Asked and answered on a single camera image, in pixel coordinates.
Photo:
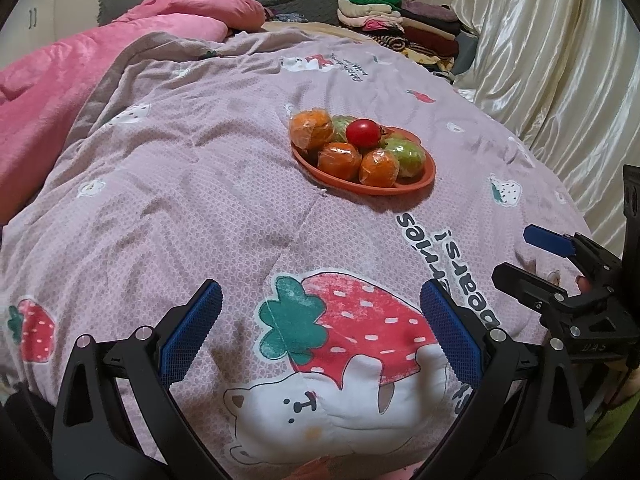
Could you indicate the white wardrobe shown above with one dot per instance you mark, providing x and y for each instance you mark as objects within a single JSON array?
[{"x": 30, "y": 10}]

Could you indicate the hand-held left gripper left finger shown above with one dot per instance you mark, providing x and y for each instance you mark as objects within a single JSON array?
[{"x": 192, "y": 330}]

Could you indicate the person's right hand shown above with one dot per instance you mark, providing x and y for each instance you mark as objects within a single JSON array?
[{"x": 582, "y": 282}]

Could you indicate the pile of folded clothes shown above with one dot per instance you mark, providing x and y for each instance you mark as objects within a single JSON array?
[{"x": 400, "y": 25}]

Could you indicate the pink quilt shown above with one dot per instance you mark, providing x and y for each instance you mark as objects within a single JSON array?
[{"x": 75, "y": 70}]

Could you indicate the strawberry printed pink blanket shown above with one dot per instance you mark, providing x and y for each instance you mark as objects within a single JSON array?
[{"x": 200, "y": 210}]

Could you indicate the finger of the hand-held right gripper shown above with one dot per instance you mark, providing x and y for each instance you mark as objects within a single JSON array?
[
  {"x": 525, "y": 285},
  {"x": 547, "y": 241}
]

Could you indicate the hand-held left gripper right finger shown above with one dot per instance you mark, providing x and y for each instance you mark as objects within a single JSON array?
[{"x": 452, "y": 330}]

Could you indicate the plastic-wrapped orange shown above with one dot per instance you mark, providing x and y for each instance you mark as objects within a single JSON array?
[
  {"x": 340, "y": 160},
  {"x": 378, "y": 167},
  {"x": 311, "y": 129}
]

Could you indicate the plastic-wrapped green citrus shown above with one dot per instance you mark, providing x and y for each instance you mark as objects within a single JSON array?
[
  {"x": 407, "y": 155},
  {"x": 342, "y": 126}
]

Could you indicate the orange plastic plate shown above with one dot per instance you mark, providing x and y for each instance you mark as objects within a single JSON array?
[{"x": 345, "y": 181}]

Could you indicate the person's right forearm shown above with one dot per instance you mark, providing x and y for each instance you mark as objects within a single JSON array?
[{"x": 617, "y": 425}]

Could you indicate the cream satin curtain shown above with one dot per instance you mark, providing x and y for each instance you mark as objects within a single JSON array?
[{"x": 550, "y": 60}]

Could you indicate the red tomato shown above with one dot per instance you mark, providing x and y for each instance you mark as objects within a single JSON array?
[{"x": 363, "y": 132}]

